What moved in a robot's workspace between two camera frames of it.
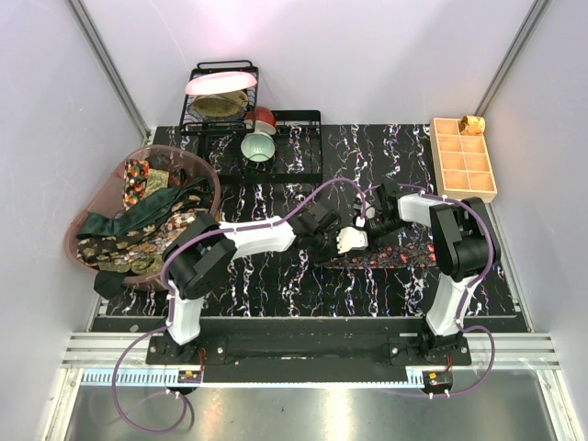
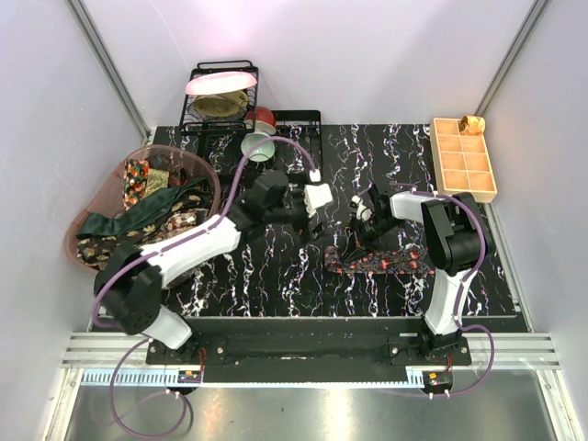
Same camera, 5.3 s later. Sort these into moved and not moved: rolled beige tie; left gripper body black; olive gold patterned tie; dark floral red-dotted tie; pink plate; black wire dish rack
Moved: left gripper body black; dark floral red-dotted tie
Not moved: olive gold patterned tie; pink plate; rolled beige tie; black wire dish rack
